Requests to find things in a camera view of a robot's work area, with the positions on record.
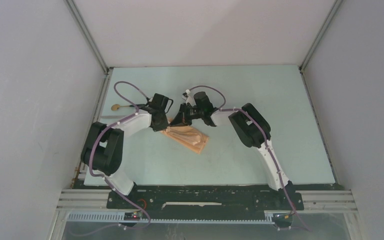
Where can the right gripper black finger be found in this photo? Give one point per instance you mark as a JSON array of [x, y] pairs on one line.
[[183, 111], [186, 120]]

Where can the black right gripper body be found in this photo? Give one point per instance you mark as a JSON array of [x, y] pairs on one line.
[[194, 113]]

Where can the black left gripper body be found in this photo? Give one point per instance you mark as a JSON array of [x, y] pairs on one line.
[[163, 119]]

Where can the peach cloth napkin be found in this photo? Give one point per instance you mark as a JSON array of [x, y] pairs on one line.
[[187, 136]]

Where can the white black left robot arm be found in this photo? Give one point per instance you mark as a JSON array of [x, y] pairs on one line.
[[104, 145]]

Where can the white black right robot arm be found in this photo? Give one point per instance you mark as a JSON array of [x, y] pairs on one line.
[[252, 129]]

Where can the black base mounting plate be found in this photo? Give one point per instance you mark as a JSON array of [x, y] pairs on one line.
[[207, 202]]

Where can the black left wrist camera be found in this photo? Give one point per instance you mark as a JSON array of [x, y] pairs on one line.
[[160, 102]]

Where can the aluminium frame rail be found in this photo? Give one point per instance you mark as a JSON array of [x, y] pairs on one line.
[[94, 200]]

